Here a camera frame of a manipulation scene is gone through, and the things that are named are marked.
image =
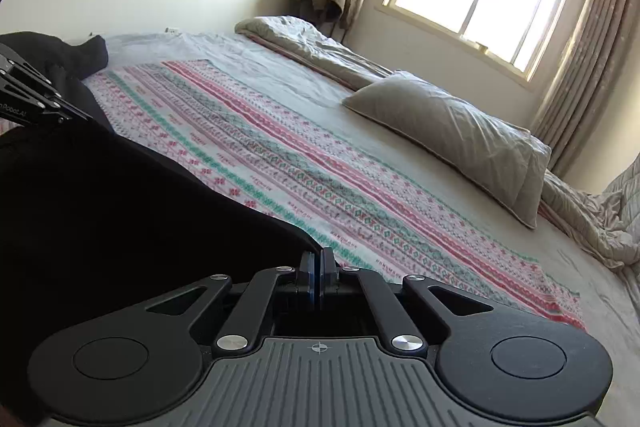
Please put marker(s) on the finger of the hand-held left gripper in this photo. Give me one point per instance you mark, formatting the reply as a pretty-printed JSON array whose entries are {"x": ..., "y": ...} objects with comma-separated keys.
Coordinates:
[{"x": 46, "y": 103}]

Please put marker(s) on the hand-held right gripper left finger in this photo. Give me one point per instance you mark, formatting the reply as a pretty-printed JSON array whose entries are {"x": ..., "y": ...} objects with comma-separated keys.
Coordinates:
[{"x": 309, "y": 278}]

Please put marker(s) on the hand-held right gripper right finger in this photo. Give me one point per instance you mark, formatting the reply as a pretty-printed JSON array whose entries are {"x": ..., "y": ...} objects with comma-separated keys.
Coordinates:
[{"x": 327, "y": 277}]

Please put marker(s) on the black pants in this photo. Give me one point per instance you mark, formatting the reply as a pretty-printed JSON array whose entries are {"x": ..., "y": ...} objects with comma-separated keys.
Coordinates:
[{"x": 125, "y": 227}]

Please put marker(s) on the black cloth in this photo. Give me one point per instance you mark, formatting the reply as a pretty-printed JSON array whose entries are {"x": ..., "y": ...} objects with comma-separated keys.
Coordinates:
[{"x": 75, "y": 57}]

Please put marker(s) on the patterned pink green blanket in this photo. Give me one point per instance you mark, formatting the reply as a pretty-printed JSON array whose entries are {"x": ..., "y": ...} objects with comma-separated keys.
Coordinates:
[{"x": 320, "y": 177}]

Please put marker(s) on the grey pillow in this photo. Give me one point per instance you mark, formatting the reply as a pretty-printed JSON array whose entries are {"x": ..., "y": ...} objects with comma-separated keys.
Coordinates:
[{"x": 450, "y": 132}]

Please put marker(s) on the bed with grey sheet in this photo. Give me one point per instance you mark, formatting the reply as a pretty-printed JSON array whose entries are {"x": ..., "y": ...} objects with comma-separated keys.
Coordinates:
[{"x": 280, "y": 72}]

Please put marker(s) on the folded grey quilt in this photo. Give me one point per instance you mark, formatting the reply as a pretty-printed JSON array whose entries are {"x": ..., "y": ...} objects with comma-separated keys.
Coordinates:
[{"x": 310, "y": 47}]

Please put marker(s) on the crumpled light quilt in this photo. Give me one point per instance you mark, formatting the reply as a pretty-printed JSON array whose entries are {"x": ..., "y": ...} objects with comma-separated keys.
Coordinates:
[{"x": 585, "y": 222}]

